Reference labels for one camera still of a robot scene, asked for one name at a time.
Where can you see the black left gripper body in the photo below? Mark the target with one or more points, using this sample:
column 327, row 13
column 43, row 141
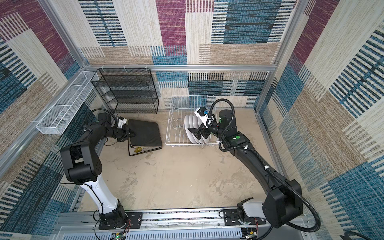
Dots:
column 120, row 134

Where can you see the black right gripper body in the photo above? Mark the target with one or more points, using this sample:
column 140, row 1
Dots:
column 206, row 131

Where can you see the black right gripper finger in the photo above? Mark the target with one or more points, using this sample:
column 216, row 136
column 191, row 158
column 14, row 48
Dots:
column 194, row 130
column 197, row 135

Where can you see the white round printed plate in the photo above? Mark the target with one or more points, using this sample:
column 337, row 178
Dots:
column 187, row 125

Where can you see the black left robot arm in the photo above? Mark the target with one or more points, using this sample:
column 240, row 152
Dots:
column 83, row 167

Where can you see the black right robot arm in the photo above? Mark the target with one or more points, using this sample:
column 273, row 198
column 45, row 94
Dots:
column 281, row 205

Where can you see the black mesh shelf rack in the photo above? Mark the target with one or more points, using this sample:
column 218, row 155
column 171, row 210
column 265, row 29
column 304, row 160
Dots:
column 126, row 91

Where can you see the white wire dish rack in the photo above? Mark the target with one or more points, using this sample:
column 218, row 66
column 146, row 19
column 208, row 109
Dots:
column 182, row 116

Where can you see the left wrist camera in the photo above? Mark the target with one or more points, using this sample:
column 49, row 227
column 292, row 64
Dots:
column 121, row 122

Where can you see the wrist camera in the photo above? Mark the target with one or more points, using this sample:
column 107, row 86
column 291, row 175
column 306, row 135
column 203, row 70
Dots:
column 121, row 122
column 205, row 116

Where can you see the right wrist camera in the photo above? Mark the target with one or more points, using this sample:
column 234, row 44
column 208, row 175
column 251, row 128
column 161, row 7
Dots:
column 205, row 116

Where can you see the white wire wall basket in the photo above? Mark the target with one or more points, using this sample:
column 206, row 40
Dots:
column 60, row 115

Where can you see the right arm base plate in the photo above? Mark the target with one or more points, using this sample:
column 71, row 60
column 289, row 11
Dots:
column 244, row 216

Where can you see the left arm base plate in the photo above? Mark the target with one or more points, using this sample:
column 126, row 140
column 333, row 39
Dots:
column 132, row 220

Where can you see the aluminium front rail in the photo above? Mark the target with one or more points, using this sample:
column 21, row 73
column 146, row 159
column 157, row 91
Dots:
column 167, row 224

